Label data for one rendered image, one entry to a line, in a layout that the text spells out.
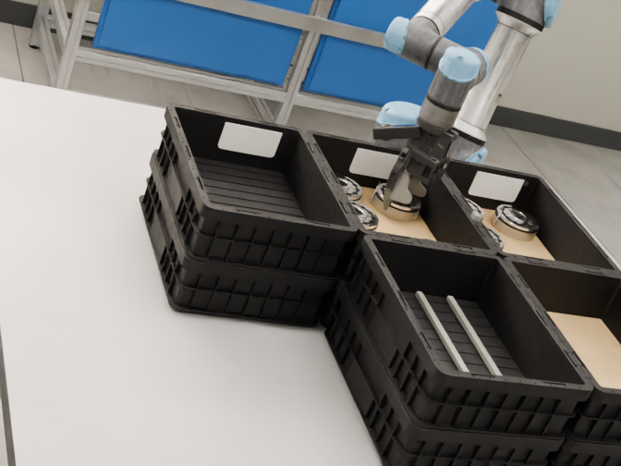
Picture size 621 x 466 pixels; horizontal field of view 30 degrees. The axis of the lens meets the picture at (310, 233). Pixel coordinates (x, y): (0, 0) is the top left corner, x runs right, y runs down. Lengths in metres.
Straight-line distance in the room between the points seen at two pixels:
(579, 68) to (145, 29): 2.55
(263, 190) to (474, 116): 0.60
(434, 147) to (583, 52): 3.56
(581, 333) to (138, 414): 0.93
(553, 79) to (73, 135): 3.62
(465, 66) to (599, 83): 3.74
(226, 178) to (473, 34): 2.30
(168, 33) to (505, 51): 1.71
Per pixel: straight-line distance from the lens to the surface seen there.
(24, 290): 2.05
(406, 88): 4.49
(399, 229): 2.40
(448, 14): 2.52
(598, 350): 2.32
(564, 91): 5.93
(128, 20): 4.08
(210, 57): 4.19
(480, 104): 2.70
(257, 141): 2.39
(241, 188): 2.32
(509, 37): 2.71
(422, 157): 2.35
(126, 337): 2.01
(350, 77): 4.38
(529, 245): 2.59
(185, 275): 2.07
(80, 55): 4.10
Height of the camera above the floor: 1.85
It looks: 27 degrees down
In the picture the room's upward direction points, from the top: 22 degrees clockwise
